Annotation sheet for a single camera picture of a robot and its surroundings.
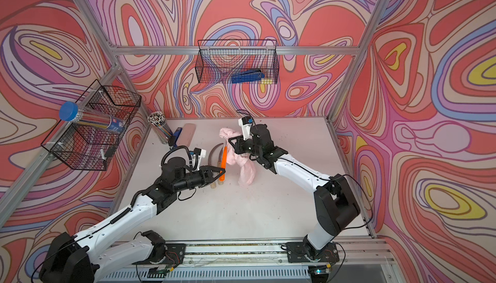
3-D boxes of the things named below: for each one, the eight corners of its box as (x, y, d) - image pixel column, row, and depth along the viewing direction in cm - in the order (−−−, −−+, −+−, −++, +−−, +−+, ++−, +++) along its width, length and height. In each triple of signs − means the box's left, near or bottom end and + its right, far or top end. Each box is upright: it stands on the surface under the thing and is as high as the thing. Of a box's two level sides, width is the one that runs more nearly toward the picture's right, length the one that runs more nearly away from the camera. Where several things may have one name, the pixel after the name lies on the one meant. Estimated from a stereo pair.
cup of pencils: (158, 143, 109) (145, 121, 95) (162, 133, 114) (150, 111, 100) (171, 143, 109) (160, 121, 95) (174, 133, 114) (164, 111, 100)
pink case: (178, 146, 109) (177, 143, 107) (184, 126, 119) (183, 123, 117) (190, 146, 109) (189, 143, 107) (195, 126, 119) (194, 123, 117)
